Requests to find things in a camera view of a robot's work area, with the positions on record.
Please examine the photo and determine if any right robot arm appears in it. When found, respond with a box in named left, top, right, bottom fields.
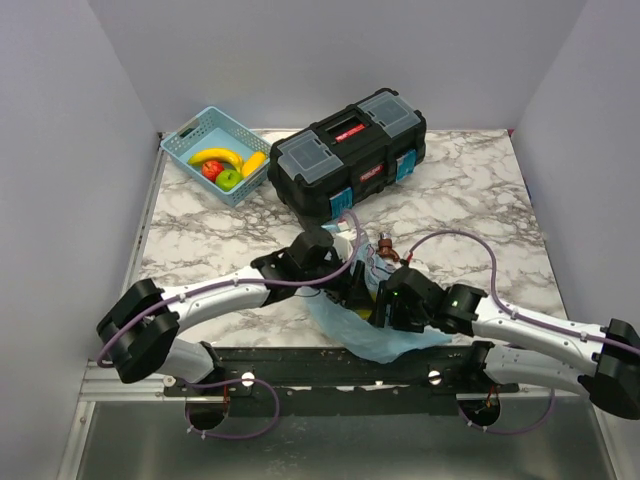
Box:
left=368, top=266, right=639, bottom=420

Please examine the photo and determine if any red fake fruit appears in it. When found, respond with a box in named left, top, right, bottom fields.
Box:
left=201, top=160, right=225, bottom=182

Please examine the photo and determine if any green fake apple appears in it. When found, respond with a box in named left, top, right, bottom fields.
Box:
left=215, top=169, right=243, bottom=192

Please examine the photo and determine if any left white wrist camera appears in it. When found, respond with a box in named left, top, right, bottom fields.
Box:
left=334, top=229, right=361, bottom=263

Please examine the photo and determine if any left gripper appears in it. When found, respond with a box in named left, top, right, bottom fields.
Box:
left=299, top=251, right=375, bottom=309

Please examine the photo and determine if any yellow fake mango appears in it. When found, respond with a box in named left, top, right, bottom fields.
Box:
left=241, top=151, right=267, bottom=178

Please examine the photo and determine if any black mounting rail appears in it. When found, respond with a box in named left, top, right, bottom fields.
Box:
left=164, top=341, right=502, bottom=416

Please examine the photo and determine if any light blue plastic bag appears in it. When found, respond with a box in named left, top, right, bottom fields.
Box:
left=309, top=222, right=454, bottom=365

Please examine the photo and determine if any light blue plastic basket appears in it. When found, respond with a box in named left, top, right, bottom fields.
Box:
left=161, top=107, right=271, bottom=207

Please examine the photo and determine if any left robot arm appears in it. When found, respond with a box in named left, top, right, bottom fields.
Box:
left=96, top=228, right=374, bottom=395

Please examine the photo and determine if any black plastic toolbox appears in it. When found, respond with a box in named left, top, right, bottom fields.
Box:
left=267, top=88, right=427, bottom=227

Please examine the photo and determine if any yellow fake banana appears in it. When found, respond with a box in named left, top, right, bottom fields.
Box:
left=187, top=147, right=244, bottom=172

